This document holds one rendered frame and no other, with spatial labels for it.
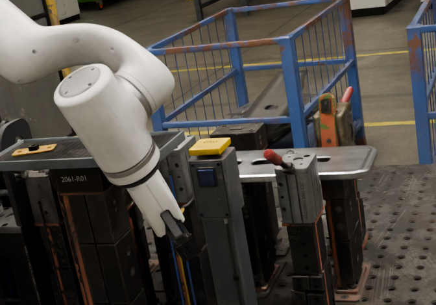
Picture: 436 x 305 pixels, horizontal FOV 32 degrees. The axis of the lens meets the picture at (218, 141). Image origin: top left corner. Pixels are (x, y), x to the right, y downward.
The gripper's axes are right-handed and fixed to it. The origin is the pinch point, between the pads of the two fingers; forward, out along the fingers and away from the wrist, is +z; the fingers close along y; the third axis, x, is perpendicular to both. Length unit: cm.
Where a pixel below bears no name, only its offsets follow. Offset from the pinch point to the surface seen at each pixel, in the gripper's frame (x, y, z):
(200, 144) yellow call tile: 11.4, -19.2, 1.7
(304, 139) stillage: 70, -181, 152
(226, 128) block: 23, -63, 34
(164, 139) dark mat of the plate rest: 6.7, -27.5, 2.4
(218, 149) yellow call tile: 13.4, -14.4, 1.2
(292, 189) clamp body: 22.4, -17.3, 21.2
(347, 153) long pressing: 40, -30, 33
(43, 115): -41, -385, 179
